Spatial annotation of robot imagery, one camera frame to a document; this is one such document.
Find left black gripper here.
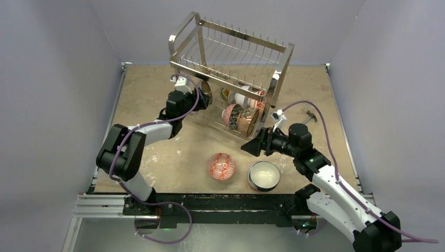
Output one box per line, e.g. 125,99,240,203
178,88,209,121

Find brown glazed bowl stack top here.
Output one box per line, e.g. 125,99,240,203
237,108,259,137

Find orange patterned bowl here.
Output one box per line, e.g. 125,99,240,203
250,90,266,113

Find black leaf patterned bowl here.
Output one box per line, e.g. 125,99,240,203
221,104,242,130

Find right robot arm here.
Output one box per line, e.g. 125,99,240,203
241,123,402,251

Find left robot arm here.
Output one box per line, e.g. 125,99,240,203
96,89,212,215

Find steel two-tier dish rack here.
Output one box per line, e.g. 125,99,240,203
168,12,294,140

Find white blue-rimmed bowl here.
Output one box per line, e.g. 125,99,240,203
247,161,281,192

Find red geometric patterned bowl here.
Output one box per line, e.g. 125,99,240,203
207,153,236,181

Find small black hammer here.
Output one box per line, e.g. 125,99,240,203
302,110,317,124

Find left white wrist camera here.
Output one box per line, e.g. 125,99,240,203
170,76,193,94

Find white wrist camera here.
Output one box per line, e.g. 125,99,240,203
170,76,193,94
271,109,287,132

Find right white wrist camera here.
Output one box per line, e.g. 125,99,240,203
271,109,287,132

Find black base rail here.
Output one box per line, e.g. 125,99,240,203
123,193,323,233

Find aluminium frame rail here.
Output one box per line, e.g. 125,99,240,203
73,194,376,218

